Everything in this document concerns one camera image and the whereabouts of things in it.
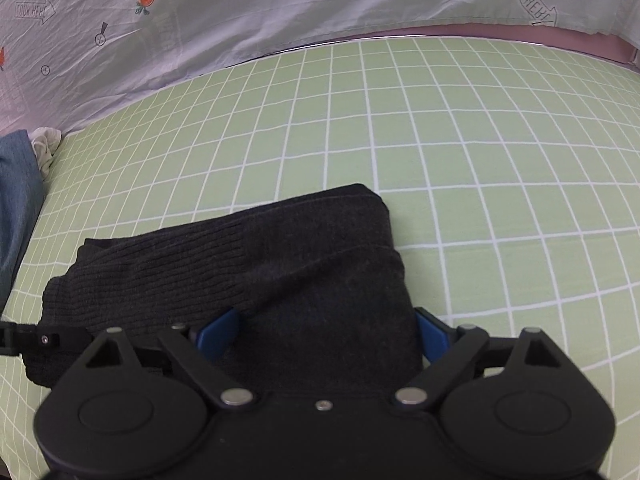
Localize white carrot print cloth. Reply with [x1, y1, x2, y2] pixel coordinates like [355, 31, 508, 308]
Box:
[1, 0, 639, 132]

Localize white cloth piece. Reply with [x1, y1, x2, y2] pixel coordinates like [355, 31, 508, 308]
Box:
[28, 127, 63, 179]

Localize black knit sweater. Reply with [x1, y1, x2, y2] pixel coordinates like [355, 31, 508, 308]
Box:
[39, 184, 422, 392]

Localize green grid bed sheet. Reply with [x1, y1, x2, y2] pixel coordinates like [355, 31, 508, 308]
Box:
[3, 38, 639, 479]

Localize blue denim jeans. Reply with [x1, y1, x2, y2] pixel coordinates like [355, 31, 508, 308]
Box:
[0, 130, 46, 310]

